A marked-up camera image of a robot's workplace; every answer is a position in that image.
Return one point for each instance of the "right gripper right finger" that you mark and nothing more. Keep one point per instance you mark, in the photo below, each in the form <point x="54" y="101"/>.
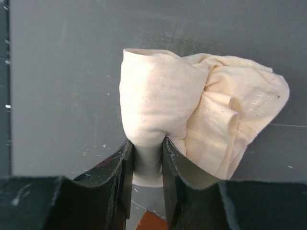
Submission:
<point x="196" y="200"/>

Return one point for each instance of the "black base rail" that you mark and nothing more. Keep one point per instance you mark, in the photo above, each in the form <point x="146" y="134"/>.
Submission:
<point x="5" y="90"/>

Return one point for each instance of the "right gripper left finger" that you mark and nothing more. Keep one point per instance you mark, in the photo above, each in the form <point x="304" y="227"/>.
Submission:
<point x="98" y="199"/>

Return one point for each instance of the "orange wooden divided organizer box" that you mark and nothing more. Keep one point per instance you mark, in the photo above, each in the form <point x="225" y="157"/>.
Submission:
<point x="150" y="221"/>

